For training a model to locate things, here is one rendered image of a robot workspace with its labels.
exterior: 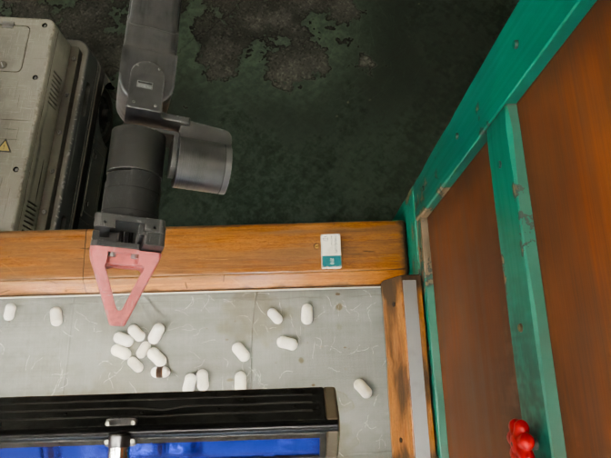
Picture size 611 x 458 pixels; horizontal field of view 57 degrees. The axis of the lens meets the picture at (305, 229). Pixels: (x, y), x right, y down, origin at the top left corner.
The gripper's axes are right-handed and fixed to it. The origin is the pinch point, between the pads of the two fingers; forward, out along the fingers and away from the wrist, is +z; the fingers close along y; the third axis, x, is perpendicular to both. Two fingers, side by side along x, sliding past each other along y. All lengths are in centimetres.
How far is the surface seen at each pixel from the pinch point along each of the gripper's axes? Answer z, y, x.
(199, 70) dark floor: -98, 120, -21
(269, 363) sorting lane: 2.9, 38.9, -27.3
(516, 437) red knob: 9.6, -17.1, -33.2
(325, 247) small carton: -17.4, 31.6, -34.4
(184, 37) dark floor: -111, 122, -14
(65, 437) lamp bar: 12.2, 10.5, 3.6
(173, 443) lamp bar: 12.7, 8.5, -7.6
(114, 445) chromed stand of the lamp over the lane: 12.8, 7.7, -1.3
